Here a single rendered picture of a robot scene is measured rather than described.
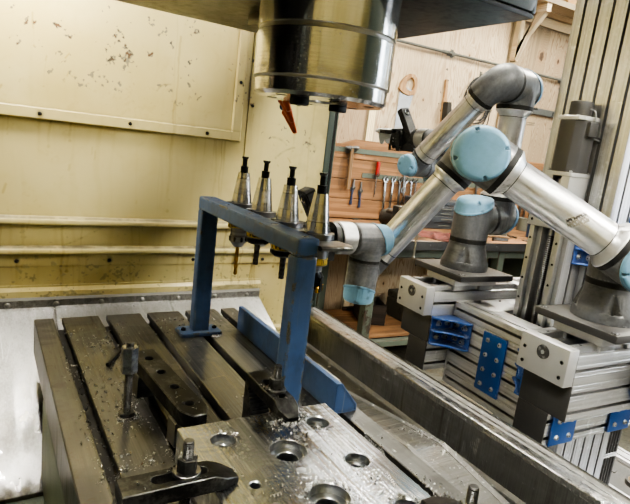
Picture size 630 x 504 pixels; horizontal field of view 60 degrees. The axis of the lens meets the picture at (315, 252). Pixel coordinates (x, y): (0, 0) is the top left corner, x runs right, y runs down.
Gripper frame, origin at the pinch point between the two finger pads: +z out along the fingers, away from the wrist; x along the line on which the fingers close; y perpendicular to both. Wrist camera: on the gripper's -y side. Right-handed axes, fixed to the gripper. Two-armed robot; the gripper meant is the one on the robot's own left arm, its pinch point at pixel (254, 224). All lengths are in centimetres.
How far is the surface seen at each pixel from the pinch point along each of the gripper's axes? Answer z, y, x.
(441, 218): -228, 17, 177
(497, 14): -1, -34, -54
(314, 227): 0.1, -3.7, -23.4
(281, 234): 6.0, -2.2, -23.1
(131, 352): 27.5, 18.7, -18.1
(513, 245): -254, 26, 133
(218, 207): 6.0, -2.3, 5.6
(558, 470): -50, 39, -46
